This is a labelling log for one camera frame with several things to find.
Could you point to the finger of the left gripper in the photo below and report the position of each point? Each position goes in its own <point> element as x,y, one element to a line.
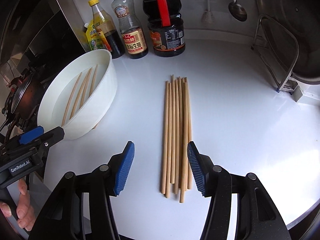
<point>49,139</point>
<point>27,137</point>

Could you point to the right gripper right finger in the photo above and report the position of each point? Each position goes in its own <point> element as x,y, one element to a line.
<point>257,215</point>

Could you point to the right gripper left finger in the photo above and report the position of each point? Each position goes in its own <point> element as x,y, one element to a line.
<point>79,207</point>

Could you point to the curved wooden chopstick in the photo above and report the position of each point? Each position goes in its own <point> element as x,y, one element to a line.
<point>85,87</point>

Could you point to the wooden chopstick seven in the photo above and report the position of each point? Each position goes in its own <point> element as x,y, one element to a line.
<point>188,129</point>

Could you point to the wooden chopstick two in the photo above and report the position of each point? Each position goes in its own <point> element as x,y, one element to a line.
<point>169,137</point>

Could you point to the wooden chopstick three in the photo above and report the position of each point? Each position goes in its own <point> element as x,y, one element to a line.
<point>173,144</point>

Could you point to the wooden chopstick four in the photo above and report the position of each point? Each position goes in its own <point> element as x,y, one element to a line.
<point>177,137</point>

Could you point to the wooden chopstick six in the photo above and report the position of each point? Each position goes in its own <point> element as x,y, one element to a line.
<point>184,173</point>

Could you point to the wooden chopstick one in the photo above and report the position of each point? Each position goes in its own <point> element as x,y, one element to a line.
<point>165,139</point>

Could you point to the wooden chopstick five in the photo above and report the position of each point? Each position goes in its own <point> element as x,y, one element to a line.
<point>180,97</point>

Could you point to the left hand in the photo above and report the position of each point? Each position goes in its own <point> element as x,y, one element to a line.
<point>25,211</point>

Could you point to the black frying pan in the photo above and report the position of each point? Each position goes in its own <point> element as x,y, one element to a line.
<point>23,100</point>

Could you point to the white oval container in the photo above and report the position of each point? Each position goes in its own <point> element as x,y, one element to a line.
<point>54,101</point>

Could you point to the yellow cap vinegar bottle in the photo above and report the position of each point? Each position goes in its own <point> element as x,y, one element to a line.
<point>104,24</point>

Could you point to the light soy sauce bottle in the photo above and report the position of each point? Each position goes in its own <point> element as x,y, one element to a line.
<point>130,28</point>

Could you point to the metal lid rack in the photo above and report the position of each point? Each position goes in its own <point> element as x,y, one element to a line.
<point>288,83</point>

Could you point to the large dark soy sauce jug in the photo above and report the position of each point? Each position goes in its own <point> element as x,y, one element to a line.
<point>165,26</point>

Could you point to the white hanging brush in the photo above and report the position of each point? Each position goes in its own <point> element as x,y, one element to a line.
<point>207,16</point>

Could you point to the dark pot lid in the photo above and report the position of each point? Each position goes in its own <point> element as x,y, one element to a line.
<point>301,17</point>

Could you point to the metal ladle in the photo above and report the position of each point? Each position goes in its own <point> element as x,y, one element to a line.
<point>237,11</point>

